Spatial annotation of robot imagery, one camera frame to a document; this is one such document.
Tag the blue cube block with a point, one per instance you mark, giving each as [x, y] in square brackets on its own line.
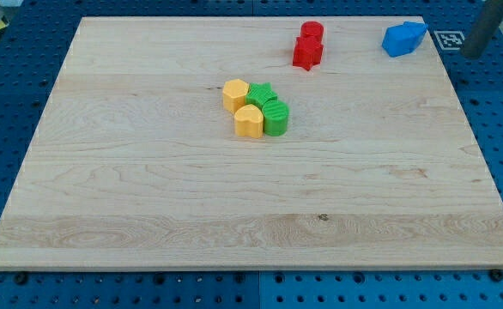
[399, 40]

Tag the blue triangle block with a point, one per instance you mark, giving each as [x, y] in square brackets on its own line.
[415, 31]

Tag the yellow heart block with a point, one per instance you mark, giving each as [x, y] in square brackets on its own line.
[249, 121]

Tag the green cylinder block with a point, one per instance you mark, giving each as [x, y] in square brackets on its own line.
[276, 115]

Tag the green star block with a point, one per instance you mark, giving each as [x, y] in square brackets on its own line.
[259, 94]

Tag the yellow hexagon block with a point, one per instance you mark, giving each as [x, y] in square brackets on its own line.
[234, 93]

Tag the red star block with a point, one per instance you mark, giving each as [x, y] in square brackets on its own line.
[307, 52]

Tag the wooden board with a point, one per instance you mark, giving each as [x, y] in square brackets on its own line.
[135, 165]

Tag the red cylinder block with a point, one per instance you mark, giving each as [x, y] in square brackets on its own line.
[313, 29]

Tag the white fiducial marker tag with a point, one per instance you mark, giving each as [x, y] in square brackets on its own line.
[449, 40]

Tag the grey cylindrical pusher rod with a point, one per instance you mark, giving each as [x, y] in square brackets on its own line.
[483, 29]

